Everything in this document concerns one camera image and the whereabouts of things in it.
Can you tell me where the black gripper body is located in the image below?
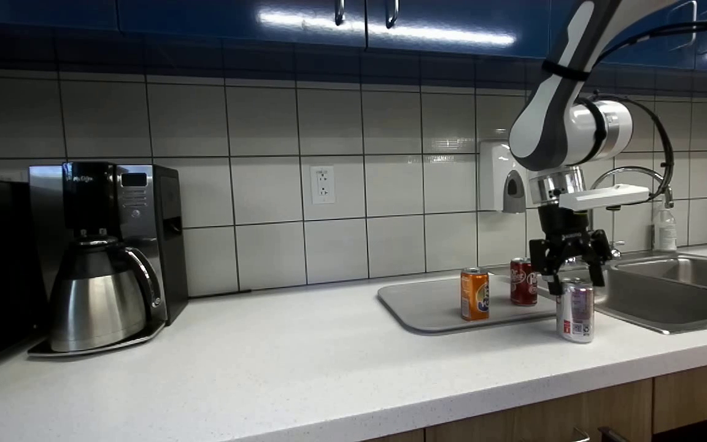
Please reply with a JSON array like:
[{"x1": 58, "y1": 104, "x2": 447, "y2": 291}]
[{"x1": 527, "y1": 202, "x2": 613, "y2": 266}]

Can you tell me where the grey soda can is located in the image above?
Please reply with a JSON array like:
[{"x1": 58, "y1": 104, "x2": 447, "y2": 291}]
[{"x1": 554, "y1": 281, "x2": 596, "y2": 347}]

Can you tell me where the red soda can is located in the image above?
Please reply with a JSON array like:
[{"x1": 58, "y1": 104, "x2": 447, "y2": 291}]
[{"x1": 509, "y1": 256, "x2": 540, "y2": 309}]

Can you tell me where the orange soda can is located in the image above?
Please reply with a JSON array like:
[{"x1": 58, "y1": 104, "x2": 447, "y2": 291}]
[{"x1": 459, "y1": 266, "x2": 493, "y2": 325}]

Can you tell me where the grey plastic tray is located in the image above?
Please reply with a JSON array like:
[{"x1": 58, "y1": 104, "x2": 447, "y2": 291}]
[{"x1": 376, "y1": 272, "x2": 565, "y2": 336}]

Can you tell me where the clear soap bottle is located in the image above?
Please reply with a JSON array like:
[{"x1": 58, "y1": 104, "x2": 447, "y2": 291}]
[{"x1": 650, "y1": 203, "x2": 680, "y2": 256}]

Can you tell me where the stainless steel sink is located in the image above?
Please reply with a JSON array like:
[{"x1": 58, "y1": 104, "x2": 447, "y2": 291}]
[{"x1": 592, "y1": 254, "x2": 707, "y2": 336}]

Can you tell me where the chrome sink faucet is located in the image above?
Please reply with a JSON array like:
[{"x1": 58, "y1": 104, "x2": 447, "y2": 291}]
[{"x1": 586, "y1": 163, "x2": 678, "y2": 266}]

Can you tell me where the black steel coffee maker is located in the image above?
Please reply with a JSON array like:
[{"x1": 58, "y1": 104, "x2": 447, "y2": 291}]
[{"x1": 25, "y1": 159, "x2": 191, "y2": 362}]

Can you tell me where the stainless steel carafe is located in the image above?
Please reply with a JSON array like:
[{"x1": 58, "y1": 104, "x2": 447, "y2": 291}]
[{"x1": 47, "y1": 237, "x2": 169, "y2": 357}]

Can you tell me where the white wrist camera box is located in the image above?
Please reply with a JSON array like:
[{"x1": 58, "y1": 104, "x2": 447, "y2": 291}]
[{"x1": 560, "y1": 183, "x2": 652, "y2": 213}]

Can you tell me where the white wall soap dispenser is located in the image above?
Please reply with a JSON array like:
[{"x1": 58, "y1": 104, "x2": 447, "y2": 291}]
[{"x1": 477, "y1": 141, "x2": 532, "y2": 216}]

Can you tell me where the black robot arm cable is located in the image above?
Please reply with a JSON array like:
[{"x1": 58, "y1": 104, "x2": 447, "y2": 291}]
[{"x1": 590, "y1": 12, "x2": 707, "y2": 203}]

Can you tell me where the white wall outlet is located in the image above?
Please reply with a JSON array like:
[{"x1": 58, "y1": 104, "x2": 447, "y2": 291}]
[{"x1": 310, "y1": 164, "x2": 339, "y2": 207}]

